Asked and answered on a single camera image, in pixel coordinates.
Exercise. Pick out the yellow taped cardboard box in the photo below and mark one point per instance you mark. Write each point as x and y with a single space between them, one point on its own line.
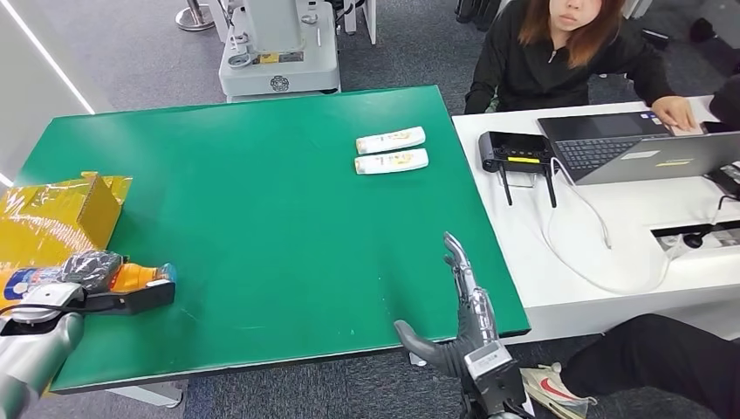
46 225

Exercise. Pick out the black device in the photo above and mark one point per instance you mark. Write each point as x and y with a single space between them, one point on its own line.
728 178

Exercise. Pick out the white robot base machine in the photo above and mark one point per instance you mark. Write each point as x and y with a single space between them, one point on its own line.
286 63

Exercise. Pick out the black plug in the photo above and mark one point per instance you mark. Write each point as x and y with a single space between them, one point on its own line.
692 239

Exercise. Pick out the white table leg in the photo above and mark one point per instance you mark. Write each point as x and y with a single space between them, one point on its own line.
417 358
147 394

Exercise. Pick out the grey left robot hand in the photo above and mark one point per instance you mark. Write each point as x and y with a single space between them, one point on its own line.
92 269

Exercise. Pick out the desk socket recess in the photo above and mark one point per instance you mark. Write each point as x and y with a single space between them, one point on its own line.
720 236

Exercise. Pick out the silver laptop lid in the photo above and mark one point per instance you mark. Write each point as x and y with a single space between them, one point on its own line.
665 161

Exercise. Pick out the metal stanchion base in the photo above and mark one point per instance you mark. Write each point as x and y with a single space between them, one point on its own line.
194 17

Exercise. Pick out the orange detergent bottle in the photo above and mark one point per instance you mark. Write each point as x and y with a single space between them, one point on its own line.
136 276

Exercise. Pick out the white shampoo bottle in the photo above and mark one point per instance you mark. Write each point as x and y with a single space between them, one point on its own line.
391 161
390 140

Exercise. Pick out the white and red shoe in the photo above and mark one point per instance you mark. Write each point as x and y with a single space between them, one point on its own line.
549 390

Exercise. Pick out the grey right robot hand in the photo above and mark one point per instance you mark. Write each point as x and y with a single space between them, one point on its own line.
477 324

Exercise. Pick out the black controller with antennas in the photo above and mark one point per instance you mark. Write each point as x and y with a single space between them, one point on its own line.
511 151

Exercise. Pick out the person's leg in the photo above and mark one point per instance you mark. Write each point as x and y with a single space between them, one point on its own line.
665 358

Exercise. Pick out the black bags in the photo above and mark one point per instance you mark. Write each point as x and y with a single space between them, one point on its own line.
474 11

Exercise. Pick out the person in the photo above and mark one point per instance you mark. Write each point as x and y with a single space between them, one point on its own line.
532 63

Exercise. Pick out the white furniture leg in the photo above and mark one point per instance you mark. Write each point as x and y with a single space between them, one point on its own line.
367 17

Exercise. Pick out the black open laptop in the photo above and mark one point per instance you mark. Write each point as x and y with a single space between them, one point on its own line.
595 147

